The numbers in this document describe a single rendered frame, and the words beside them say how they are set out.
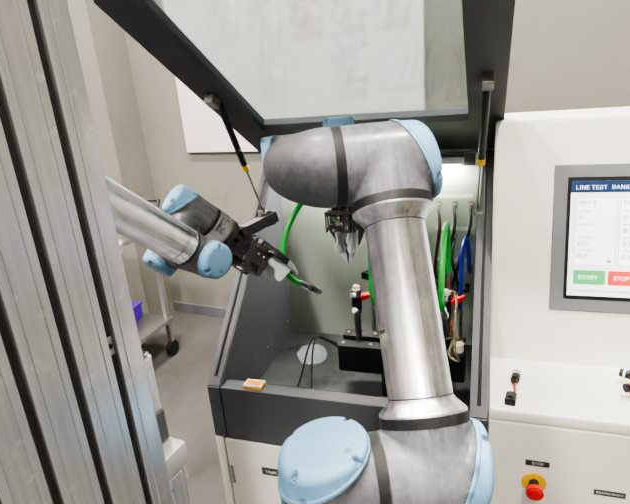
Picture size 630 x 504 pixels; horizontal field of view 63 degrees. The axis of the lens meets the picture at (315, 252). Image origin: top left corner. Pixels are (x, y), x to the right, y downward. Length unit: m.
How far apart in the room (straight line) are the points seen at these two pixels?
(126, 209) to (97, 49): 2.91
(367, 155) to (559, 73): 2.24
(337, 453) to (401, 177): 0.36
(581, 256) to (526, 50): 1.68
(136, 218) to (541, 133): 0.94
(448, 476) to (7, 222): 0.53
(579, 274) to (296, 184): 0.85
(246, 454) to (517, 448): 0.69
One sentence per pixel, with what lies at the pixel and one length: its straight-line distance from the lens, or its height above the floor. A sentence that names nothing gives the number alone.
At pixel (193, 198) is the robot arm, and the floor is 1.46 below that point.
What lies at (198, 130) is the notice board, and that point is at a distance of 3.64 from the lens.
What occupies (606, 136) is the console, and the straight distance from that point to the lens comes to 1.39.
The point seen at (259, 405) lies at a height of 0.91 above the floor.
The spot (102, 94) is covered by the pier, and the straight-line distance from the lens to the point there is 3.79.
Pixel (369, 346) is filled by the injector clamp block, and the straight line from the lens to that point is 1.45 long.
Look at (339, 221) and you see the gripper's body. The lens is 1.26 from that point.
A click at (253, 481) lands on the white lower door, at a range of 1.56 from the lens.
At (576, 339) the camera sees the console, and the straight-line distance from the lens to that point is 1.42.
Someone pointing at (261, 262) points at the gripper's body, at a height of 1.28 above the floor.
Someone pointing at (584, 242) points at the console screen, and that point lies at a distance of 1.38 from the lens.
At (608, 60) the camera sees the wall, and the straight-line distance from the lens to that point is 2.89.
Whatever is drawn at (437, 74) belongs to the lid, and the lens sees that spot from 1.23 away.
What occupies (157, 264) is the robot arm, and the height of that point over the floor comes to 1.35.
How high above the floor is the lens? 1.70
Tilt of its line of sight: 19 degrees down
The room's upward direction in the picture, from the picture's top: 5 degrees counter-clockwise
